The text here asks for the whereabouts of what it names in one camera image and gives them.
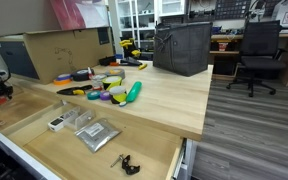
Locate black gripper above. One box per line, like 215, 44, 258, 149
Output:
0, 81, 14, 100

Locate orange tape roll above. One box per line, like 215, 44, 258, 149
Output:
53, 77, 73, 87

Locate blue tape roll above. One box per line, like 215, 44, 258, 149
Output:
56, 73, 72, 82

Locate teal tape roll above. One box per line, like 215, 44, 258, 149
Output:
86, 90, 102, 101

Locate transparent tape roll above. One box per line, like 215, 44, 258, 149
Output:
91, 73, 108, 91

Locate purple tape roll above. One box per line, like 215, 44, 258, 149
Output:
99, 90, 112, 101

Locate wooden drawer with dividers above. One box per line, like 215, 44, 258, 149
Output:
0, 99, 185, 180

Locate white handheld meter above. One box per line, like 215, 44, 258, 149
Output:
47, 105, 82, 133

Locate large cardboard box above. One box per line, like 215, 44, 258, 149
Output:
0, 27, 115, 85

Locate clear plastic screw box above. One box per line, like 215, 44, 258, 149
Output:
67, 109, 96, 131

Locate silver antistatic bag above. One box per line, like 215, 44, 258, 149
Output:
74, 117, 122, 153

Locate maroon white board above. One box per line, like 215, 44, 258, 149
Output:
48, 0, 110, 32

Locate small black box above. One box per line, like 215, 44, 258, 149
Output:
98, 55, 117, 67

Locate green cylinder tool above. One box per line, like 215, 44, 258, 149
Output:
125, 80, 143, 103

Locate black flat tool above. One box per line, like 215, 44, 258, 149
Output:
118, 57, 143, 67

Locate metal bolt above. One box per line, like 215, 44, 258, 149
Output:
109, 153, 125, 168

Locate yellow black bar clamps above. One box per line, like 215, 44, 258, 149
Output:
118, 38, 142, 58

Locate white shelving unit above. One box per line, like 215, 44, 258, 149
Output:
107, 0, 188, 56

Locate dark grey tote bag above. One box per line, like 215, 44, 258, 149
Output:
152, 21, 214, 78

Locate red white container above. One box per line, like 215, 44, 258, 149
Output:
217, 41, 230, 52

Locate black pegboard panel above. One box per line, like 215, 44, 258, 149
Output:
213, 0, 252, 20

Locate black office chair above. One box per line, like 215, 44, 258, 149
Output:
226, 19, 288, 98

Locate grey duct tape roll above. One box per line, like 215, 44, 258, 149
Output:
105, 68, 126, 80

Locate black clamp mount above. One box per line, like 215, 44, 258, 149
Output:
121, 154, 141, 176

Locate metal drawer slide rail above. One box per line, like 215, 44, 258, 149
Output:
172, 138, 193, 180

